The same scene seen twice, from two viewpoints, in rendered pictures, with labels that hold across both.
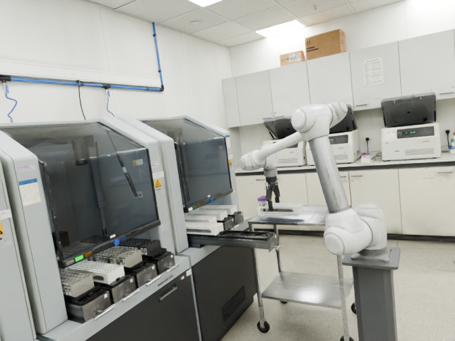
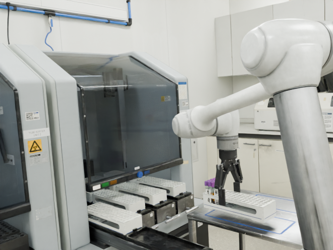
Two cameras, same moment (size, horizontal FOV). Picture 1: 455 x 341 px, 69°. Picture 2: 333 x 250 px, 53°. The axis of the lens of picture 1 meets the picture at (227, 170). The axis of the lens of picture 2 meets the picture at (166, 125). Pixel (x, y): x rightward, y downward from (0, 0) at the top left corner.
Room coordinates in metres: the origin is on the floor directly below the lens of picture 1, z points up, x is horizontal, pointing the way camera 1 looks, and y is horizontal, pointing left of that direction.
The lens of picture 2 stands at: (0.82, -0.34, 1.37)
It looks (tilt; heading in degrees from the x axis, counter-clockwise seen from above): 6 degrees down; 13
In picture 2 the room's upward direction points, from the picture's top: 3 degrees counter-clockwise
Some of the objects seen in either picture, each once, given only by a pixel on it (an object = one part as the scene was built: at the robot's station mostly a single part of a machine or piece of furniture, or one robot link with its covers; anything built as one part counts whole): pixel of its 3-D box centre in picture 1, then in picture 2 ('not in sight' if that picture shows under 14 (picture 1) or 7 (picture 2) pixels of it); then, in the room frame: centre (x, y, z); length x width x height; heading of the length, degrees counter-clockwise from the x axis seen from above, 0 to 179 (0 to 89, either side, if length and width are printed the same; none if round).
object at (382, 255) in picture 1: (371, 248); not in sight; (1.71, -0.71, 0.73); 0.22 x 0.18 x 0.06; 150
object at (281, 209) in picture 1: (279, 209); (237, 203); (2.19, -0.32, 0.88); 0.30 x 0.10 x 0.06; 56
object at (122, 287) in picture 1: (80, 279); not in sight; (1.65, 0.82, 0.78); 0.73 x 0.14 x 0.09; 60
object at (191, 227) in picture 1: (200, 229); (111, 218); (2.12, 0.22, 0.83); 0.30 x 0.10 x 0.06; 60
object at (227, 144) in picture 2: (270, 172); (227, 142); (2.21, -0.28, 1.14); 0.09 x 0.09 x 0.06
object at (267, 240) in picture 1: (225, 238); (139, 241); (2.03, 0.07, 0.78); 0.73 x 0.14 x 0.09; 60
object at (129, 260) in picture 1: (132, 259); not in sight; (1.66, 0.54, 0.85); 0.12 x 0.02 x 0.06; 150
